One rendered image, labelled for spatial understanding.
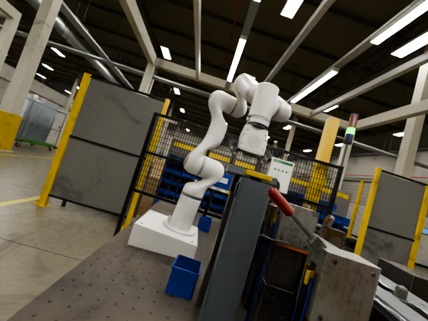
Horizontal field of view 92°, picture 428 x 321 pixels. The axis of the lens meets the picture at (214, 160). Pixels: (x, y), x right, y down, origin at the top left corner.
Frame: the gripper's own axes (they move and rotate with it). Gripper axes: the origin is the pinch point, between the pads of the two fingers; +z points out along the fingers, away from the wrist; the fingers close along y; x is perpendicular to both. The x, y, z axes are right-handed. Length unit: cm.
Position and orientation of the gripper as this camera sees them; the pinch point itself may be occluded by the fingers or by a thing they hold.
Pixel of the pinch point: (244, 167)
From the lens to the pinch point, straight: 76.5
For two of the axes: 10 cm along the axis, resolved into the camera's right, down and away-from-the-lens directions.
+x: -1.1, 0.3, 9.9
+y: 9.5, 3.0, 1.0
